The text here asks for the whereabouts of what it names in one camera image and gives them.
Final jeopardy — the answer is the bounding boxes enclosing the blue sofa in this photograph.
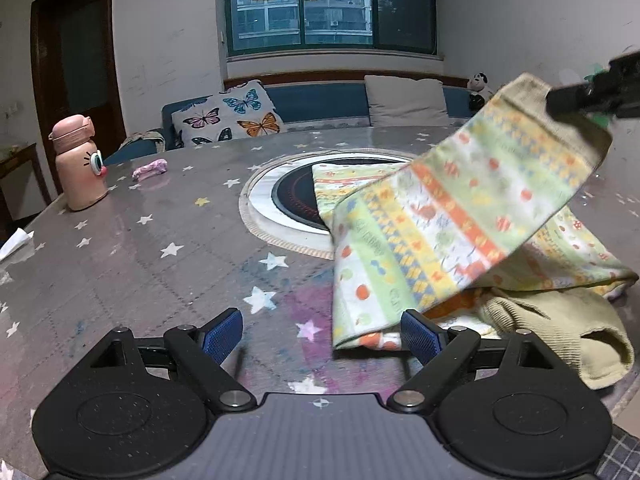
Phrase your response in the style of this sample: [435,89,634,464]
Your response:
[102,82,482,166]

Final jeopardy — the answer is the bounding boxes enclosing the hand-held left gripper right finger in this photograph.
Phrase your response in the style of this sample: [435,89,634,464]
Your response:
[386,309,554,412]

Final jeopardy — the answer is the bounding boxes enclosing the white crumpled paper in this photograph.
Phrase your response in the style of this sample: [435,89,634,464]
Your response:
[0,227,35,262]

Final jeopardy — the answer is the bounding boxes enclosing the pink cartoon water bottle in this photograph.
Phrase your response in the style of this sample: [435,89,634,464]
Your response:
[48,114,109,212]

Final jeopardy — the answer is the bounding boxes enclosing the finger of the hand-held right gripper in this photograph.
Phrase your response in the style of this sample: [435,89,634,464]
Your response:
[547,82,601,114]

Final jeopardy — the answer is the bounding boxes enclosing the beige cloth on sofa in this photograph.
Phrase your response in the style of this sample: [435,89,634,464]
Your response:
[119,129,166,154]

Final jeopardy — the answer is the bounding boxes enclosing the green patterned child's shirt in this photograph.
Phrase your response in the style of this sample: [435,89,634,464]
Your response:
[312,72,640,391]

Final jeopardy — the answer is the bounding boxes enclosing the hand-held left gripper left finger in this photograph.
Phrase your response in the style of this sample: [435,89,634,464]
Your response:
[89,307,256,412]

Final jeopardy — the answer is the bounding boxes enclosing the dark wooden door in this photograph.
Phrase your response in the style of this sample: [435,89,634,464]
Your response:
[30,0,126,152]

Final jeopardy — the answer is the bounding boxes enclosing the round built-in induction cooktop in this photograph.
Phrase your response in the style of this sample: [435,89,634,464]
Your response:
[238,149,417,257]

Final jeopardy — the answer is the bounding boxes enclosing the small pink crumpled wrapper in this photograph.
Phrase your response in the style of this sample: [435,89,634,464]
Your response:
[132,158,169,181]

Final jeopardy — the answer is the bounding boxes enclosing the green framed window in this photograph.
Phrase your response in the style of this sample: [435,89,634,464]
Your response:
[223,0,444,59]

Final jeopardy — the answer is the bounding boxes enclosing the beige pillow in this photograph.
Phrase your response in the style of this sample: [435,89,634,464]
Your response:
[363,74,450,129]

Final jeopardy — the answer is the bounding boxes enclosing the panda plush toy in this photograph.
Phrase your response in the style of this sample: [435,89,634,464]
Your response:
[467,72,496,111]

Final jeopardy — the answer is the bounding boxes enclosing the butterfly print pillow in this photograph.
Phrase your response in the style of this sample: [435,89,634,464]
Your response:
[171,79,287,147]

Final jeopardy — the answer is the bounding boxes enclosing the plaid cloth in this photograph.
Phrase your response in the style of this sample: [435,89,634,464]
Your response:
[593,427,640,480]

